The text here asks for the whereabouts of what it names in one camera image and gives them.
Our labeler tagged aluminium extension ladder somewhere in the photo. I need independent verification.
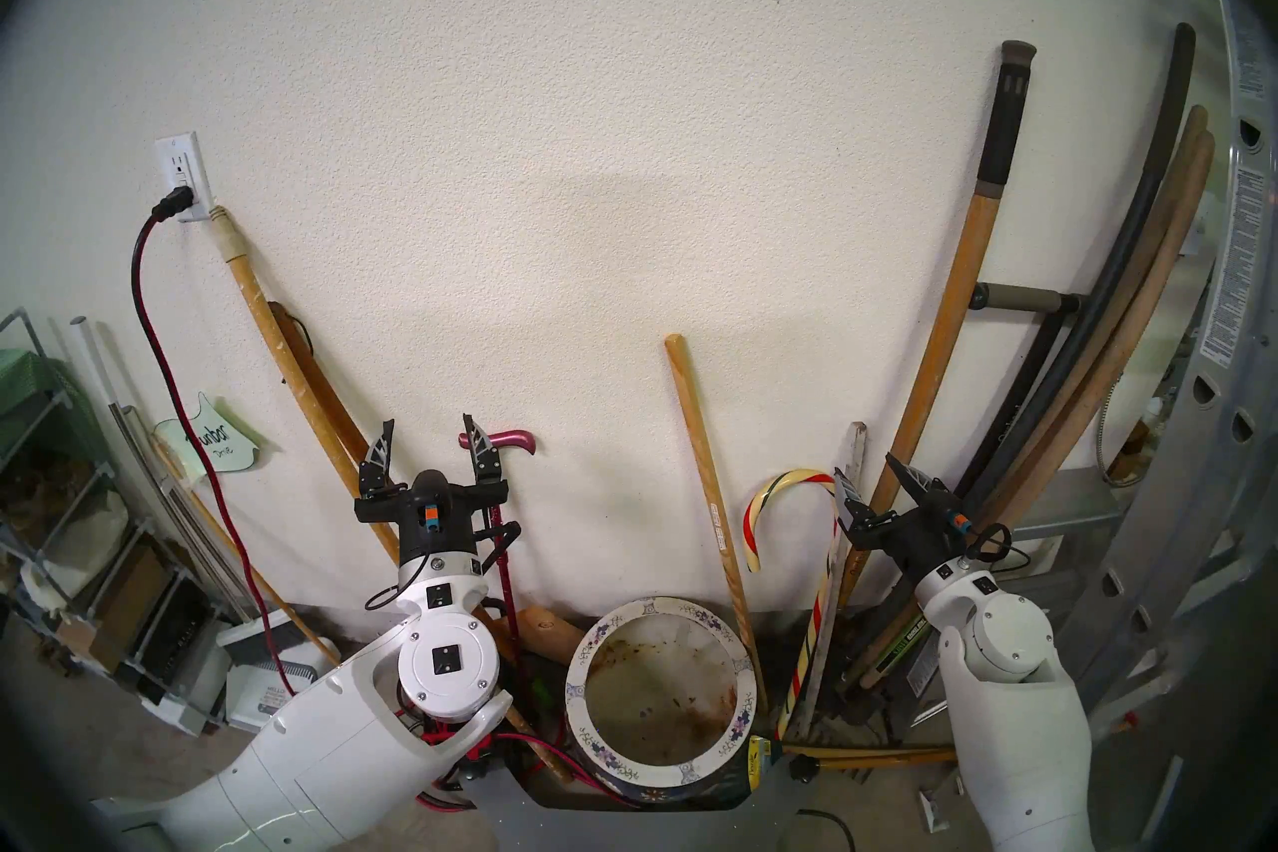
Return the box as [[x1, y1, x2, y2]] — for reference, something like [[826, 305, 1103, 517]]
[[1028, 0, 1278, 791]]

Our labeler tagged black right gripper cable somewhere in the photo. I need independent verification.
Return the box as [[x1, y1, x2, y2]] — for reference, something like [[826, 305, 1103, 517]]
[[963, 523, 1015, 574]]

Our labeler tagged wooden handle black grip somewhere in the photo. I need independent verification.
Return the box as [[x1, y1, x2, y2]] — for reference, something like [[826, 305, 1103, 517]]
[[839, 39, 1034, 606]]

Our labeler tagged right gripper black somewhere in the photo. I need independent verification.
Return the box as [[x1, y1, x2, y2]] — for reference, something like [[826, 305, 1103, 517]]
[[834, 452, 986, 575]]

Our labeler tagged black rake head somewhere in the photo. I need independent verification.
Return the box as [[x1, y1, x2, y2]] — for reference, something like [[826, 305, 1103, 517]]
[[799, 610, 905, 743]]

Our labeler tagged brown cardboard box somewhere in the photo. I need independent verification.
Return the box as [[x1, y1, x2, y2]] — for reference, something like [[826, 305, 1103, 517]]
[[98, 541, 173, 671]]

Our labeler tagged white floral ceramic pot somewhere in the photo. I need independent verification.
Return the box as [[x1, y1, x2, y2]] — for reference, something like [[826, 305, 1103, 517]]
[[565, 597, 760, 801]]

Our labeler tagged red black power cord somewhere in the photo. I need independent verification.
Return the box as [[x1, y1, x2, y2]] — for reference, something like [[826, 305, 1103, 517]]
[[130, 188, 306, 701]]

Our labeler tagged white plastic pipe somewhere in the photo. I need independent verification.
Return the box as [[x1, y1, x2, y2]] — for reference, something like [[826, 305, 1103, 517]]
[[68, 317, 136, 462]]

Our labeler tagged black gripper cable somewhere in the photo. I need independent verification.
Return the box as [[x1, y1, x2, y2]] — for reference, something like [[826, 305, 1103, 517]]
[[363, 519, 523, 613], [963, 523, 1015, 574]]

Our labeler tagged striped candy cane stick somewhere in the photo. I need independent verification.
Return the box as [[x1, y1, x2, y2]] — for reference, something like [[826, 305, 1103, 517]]
[[742, 468, 842, 743]]

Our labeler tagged wooden board with hole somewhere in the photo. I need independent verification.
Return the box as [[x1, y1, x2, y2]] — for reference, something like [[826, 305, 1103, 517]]
[[514, 605, 585, 666]]

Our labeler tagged grey metal rail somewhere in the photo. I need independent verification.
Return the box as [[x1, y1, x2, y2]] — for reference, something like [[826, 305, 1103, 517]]
[[108, 404, 263, 629]]

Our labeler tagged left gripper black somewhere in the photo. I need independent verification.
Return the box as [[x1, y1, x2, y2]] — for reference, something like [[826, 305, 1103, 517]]
[[354, 414, 512, 563]]

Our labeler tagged grey step ladder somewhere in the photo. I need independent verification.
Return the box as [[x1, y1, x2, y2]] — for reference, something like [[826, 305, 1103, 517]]
[[998, 466, 1134, 651]]

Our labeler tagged thin wooden dowel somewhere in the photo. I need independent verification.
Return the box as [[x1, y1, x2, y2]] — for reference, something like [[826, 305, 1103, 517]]
[[150, 436, 342, 663]]

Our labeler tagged light wooden stick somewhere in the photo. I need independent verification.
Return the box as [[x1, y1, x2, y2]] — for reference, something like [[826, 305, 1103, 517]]
[[665, 334, 768, 717]]

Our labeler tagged pink metal walking cane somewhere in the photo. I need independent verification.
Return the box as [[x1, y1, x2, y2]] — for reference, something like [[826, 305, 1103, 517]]
[[457, 428, 538, 661]]

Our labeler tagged dark brown wooden stick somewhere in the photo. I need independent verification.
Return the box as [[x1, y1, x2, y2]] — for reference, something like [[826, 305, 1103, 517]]
[[268, 301, 530, 661]]

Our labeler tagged white stick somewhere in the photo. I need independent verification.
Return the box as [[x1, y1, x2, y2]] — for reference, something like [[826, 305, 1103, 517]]
[[794, 422, 869, 741]]

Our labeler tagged curved wooden pole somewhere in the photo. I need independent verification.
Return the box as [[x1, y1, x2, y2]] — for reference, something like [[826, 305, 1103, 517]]
[[859, 103, 1209, 681], [869, 129, 1216, 691]]

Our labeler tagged green checked cloth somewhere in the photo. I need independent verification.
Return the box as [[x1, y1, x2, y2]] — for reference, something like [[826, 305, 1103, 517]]
[[0, 349, 81, 462]]

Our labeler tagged black tool olive crossbar handle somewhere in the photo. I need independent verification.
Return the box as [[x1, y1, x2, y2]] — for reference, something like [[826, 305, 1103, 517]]
[[879, 283, 1084, 661]]

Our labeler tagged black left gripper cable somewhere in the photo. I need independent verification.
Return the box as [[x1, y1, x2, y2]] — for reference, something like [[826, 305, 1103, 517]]
[[363, 519, 523, 613]]

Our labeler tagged metal wire shelf rack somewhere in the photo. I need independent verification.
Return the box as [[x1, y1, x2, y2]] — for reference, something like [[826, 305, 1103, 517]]
[[0, 311, 236, 733]]

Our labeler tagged bundle of long tool handles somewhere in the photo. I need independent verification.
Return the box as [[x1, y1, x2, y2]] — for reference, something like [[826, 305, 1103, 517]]
[[954, 21, 1196, 512]]

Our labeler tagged brown bottle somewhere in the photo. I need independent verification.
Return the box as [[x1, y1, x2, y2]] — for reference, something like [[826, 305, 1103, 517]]
[[1108, 419, 1164, 487]]

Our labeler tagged white wall outlet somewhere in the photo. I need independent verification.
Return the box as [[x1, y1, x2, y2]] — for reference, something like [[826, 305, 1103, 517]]
[[155, 133, 218, 223]]

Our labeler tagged black floor cable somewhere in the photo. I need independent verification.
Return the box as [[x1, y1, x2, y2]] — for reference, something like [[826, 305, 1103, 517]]
[[794, 808, 855, 852]]

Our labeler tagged wooden broom handle threaded tip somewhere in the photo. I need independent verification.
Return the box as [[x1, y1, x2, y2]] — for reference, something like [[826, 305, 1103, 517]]
[[210, 206, 570, 786]]

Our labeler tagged black printed box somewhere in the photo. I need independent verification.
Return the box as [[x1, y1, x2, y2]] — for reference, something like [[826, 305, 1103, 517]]
[[140, 575, 218, 707]]

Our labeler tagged white wall switch plate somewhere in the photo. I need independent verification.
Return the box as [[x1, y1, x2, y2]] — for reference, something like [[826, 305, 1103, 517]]
[[1183, 191, 1221, 258]]

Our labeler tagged yellow handled tool black knob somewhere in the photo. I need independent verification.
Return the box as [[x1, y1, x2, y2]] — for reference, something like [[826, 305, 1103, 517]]
[[784, 743, 959, 783]]

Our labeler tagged green handwritten sign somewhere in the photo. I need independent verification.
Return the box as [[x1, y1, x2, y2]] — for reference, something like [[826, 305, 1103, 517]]
[[165, 393, 263, 474]]

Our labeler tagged red extension cord reel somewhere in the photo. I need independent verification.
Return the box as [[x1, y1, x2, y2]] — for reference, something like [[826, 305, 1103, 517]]
[[399, 660, 640, 811]]

